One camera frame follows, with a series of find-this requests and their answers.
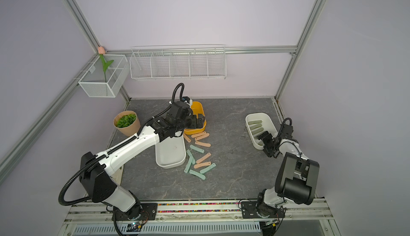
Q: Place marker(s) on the pink knife top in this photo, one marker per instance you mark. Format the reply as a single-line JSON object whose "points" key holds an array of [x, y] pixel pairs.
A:
{"points": [[198, 134]]}

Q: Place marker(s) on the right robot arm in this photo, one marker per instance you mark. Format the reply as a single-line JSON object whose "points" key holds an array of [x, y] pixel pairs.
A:
{"points": [[297, 177]]}

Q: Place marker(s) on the mint knife long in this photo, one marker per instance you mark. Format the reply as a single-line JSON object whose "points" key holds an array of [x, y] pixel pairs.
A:
{"points": [[187, 167]]}

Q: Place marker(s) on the artificial tulip flower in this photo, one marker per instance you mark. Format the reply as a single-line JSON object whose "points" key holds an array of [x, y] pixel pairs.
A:
{"points": [[105, 63]]}

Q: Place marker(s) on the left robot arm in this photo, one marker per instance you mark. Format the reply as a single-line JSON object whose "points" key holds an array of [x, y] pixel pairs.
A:
{"points": [[96, 170]]}

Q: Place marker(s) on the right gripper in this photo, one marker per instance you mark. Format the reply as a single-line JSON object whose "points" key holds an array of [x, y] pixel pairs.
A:
{"points": [[267, 136]]}

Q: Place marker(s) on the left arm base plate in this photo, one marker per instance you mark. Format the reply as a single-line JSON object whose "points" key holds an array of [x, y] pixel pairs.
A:
{"points": [[146, 212]]}

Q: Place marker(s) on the mint knife bottom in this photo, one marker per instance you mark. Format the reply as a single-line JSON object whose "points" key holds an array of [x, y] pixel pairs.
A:
{"points": [[197, 174]]}

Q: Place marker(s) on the mint knife short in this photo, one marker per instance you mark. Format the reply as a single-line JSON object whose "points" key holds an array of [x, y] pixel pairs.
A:
{"points": [[191, 157]]}

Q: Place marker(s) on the potted green plant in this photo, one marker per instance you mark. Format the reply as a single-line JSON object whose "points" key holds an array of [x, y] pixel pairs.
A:
{"points": [[127, 123]]}

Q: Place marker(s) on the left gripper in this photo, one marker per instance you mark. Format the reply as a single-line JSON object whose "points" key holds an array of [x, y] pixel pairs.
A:
{"points": [[194, 122]]}

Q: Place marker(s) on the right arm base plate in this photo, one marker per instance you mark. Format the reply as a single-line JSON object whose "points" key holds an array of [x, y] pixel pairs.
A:
{"points": [[251, 210]]}

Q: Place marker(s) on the pink knife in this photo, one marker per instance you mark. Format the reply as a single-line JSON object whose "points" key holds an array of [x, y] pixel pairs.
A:
{"points": [[202, 165], [202, 159], [186, 138], [203, 136], [203, 144], [198, 134]]}

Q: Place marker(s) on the white wire basket long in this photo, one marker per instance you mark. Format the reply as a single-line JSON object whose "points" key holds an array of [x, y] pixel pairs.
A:
{"points": [[152, 62]]}

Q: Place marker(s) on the pink knife by box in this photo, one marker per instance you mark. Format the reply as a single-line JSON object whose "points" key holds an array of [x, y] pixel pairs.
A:
{"points": [[186, 138]]}

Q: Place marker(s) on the white storage box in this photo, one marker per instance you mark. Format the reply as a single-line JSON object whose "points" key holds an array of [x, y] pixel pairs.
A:
{"points": [[267, 124], [170, 153]]}

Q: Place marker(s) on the white mesh basket small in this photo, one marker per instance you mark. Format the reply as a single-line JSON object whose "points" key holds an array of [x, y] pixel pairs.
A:
{"points": [[93, 83]]}

